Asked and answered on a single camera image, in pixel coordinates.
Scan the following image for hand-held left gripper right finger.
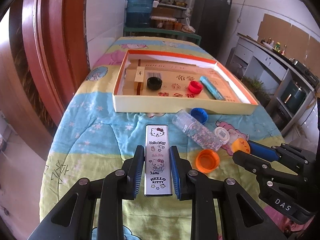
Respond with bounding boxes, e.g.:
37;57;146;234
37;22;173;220
169;145;288;240

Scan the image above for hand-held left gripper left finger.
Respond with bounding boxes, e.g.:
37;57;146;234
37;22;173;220
27;145;146;240

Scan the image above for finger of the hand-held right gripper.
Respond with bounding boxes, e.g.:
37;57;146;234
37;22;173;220
249;141;310;166
232;150;275;180

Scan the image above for printed orange bottle cap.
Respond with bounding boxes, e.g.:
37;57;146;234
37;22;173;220
232;138;250;154

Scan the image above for white cartoon rectangular case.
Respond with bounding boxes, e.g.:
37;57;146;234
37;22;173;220
144;124;173;197

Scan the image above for white bottle cap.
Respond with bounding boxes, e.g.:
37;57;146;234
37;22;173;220
214;127;231;144

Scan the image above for clear glitter bottle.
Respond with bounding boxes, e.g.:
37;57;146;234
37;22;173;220
172;109;222;151

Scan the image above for blue bottle cap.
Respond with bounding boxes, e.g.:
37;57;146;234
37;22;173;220
190;107;209;124

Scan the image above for shallow orange-rimmed cardboard box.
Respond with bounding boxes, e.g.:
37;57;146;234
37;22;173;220
112;49;259;115

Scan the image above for light blue tube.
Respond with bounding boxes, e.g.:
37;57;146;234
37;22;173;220
199;76;224;100

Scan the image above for red bottle cap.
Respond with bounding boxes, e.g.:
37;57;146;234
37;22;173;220
188;80;203;93

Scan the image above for black bottle cap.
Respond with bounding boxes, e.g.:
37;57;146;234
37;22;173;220
146;77;163;90

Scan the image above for gold lipstick box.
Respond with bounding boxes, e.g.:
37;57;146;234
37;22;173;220
134;66;145;92

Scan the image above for printed cartoon blanket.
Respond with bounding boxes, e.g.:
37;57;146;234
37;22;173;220
40;36;285;240

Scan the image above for potted plants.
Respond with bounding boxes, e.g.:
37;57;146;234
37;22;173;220
242;76;275;105

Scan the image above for dark teal appliance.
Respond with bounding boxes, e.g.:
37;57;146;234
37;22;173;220
280;80;307;110

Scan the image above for kitchen counter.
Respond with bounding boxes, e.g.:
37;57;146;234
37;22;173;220
236;32;320;135

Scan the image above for dark refrigerator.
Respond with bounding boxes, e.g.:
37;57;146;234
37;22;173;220
191;0;232;58

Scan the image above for green table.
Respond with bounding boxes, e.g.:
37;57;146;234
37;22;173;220
124;26;202;48

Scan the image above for plastic bag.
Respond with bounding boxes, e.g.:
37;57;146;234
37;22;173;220
181;17;196;33

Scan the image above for brown wooden door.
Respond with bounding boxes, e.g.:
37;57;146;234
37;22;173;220
9;0;90;128

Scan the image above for blue water jug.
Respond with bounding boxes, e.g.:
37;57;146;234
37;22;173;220
125;0;154;28

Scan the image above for brown cardboard carton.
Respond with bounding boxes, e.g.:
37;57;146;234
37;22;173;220
152;6;175;17

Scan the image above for metal shelf unit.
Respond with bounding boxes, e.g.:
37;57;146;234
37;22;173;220
135;0;193;29

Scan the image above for cardboard wall sheet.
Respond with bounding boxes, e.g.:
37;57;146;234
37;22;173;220
257;14;320;55

